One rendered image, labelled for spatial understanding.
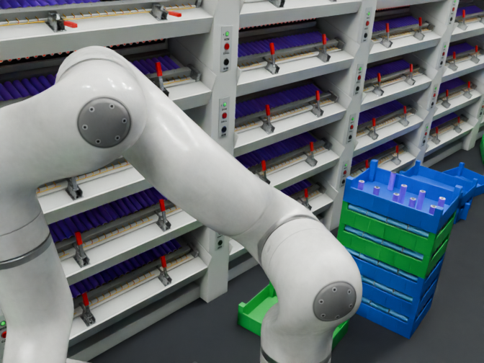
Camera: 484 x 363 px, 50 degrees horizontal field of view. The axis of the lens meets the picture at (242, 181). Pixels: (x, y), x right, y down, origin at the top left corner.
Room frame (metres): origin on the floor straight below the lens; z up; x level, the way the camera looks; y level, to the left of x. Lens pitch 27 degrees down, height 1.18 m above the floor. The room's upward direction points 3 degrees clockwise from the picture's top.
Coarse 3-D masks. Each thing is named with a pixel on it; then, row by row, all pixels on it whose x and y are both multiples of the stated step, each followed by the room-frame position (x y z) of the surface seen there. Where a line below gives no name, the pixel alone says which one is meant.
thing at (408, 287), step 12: (444, 252) 1.43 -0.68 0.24; (360, 264) 1.40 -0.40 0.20; (372, 264) 1.38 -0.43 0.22; (372, 276) 1.37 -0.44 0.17; (384, 276) 1.35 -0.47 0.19; (396, 276) 1.33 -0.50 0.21; (432, 276) 1.36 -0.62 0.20; (396, 288) 1.32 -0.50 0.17; (408, 288) 1.30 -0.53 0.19; (420, 288) 1.28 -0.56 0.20
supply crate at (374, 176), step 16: (368, 176) 1.59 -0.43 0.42; (384, 176) 1.58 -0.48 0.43; (400, 176) 1.55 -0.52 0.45; (352, 192) 1.44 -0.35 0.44; (368, 192) 1.41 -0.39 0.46; (384, 192) 1.52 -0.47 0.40; (416, 192) 1.51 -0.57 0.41; (432, 192) 1.49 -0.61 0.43; (448, 192) 1.46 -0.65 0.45; (368, 208) 1.40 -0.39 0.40; (384, 208) 1.37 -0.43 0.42; (400, 208) 1.34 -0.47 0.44; (448, 208) 1.34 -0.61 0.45; (416, 224) 1.31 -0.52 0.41; (432, 224) 1.29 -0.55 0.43
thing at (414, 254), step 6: (348, 228) 1.44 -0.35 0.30; (354, 228) 1.43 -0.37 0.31; (360, 234) 1.42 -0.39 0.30; (366, 234) 1.41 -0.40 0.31; (372, 240) 1.39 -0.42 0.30; (378, 240) 1.38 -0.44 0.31; (384, 240) 1.38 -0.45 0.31; (390, 246) 1.36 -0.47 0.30; (396, 246) 1.35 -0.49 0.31; (402, 246) 1.34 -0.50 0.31; (402, 252) 1.34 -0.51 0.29; (408, 252) 1.32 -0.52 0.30; (414, 252) 1.32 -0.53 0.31; (420, 258) 1.30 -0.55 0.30
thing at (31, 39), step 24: (216, 0) 1.39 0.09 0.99; (24, 24) 1.08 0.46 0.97; (96, 24) 1.17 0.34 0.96; (120, 24) 1.21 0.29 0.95; (144, 24) 1.24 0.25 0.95; (168, 24) 1.30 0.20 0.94; (192, 24) 1.36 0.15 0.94; (0, 48) 1.01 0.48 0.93; (24, 48) 1.04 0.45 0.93; (48, 48) 1.08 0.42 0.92; (72, 48) 1.12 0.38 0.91
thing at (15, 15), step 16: (128, 0) 1.28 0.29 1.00; (144, 0) 1.31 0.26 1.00; (160, 0) 1.34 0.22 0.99; (176, 0) 1.37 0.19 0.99; (192, 0) 1.41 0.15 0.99; (0, 16) 1.05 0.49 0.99; (16, 16) 1.08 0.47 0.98; (32, 16) 1.10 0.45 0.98; (64, 16) 1.14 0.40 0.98; (96, 16) 1.19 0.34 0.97
